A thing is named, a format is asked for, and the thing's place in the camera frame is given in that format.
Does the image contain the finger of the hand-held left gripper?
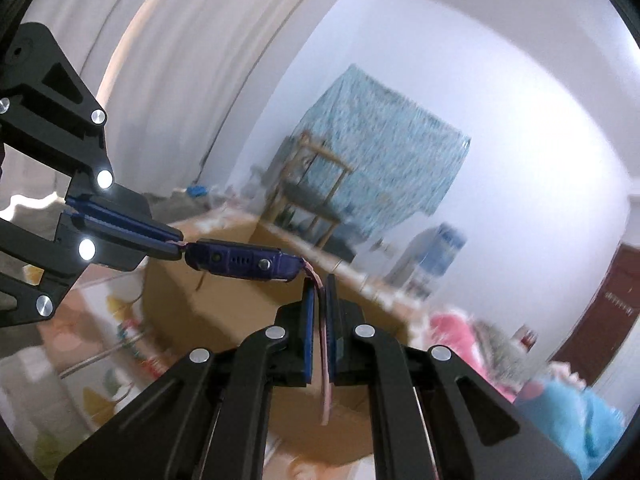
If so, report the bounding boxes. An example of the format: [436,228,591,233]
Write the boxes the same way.
[0,211,182,328]
[0,22,183,248]

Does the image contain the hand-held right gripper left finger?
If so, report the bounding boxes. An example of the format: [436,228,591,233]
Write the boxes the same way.
[54,277,321,480]

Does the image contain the white curtain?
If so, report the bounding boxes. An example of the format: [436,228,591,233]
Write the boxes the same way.
[20,0,301,196]

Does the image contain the large blue water bottle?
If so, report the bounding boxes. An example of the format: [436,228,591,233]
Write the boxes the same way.
[400,222,468,301]

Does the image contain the blue patterned curtain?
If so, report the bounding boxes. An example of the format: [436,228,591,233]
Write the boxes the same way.
[282,64,473,236]

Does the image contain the leaf patterned mat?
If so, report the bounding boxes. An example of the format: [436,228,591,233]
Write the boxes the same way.
[0,275,173,463]

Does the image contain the brown door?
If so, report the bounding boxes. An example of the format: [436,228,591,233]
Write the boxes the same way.
[547,242,640,386]

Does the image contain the brown cardboard box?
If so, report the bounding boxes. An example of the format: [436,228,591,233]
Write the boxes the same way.
[140,210,426,463]

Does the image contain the blue pillow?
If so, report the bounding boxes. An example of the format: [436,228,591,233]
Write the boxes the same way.
[515,375,626,476]

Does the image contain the grey blanket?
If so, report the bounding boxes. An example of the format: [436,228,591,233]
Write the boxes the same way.
[475,320,528,378]

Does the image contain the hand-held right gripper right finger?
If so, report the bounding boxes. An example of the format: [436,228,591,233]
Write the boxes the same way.
[325,275,586,480]

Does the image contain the pink floral blanket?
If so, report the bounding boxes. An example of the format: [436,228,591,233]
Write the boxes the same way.
[430,312,516,401]

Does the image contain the purple watch with pink strap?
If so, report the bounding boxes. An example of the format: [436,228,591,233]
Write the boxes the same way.
[167,239,336,427]

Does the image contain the wooden chair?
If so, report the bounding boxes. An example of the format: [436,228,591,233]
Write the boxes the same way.
[262,130,356,251]

